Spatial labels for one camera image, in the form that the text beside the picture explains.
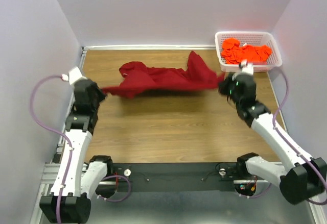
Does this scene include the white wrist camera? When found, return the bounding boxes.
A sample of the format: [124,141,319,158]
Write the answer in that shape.
[61,66,87,86]
[239,59,254,76]

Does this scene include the aluminium back rail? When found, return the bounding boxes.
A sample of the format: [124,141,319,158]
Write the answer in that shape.
[82,44,216,51]

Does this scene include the white plastic laundry basket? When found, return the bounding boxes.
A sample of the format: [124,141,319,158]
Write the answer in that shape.
[215,31,282,72]

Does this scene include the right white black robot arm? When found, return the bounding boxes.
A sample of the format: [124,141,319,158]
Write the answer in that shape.
[218,72,326,205]

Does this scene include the orange t-shirt in basket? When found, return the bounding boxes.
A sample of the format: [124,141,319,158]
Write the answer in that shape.
[221,38,272,65]

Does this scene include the aluminium left side rail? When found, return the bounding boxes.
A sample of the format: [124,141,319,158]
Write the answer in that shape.
[51,47,87,164]

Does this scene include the aluminium right side rail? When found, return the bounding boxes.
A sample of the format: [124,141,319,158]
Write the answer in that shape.
[268,68,299,142]

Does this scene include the dark red t-shirt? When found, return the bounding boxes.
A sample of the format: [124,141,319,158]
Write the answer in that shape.
[102,51,220,98]

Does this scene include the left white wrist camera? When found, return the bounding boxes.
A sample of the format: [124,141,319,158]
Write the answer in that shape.
[61,66,87,86]

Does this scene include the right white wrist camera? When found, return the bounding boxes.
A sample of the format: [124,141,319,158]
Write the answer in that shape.
[239,59,254,76]

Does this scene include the aluminium rail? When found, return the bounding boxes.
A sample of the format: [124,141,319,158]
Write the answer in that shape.
[40,160,314,184]
[268,68,299,142]
[82,44,216,51]
[51,47,87,164]

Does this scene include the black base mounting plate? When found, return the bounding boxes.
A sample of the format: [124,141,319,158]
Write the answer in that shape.
[96,162,266,196]

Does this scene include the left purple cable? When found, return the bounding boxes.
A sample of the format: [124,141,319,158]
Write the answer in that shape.
[30,74,132,224]

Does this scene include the aluminium front rail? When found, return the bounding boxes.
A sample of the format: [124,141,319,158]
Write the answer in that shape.
[40,160,314,184]

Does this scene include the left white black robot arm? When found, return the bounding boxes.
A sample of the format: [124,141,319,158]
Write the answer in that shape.
[39,79,112,223]

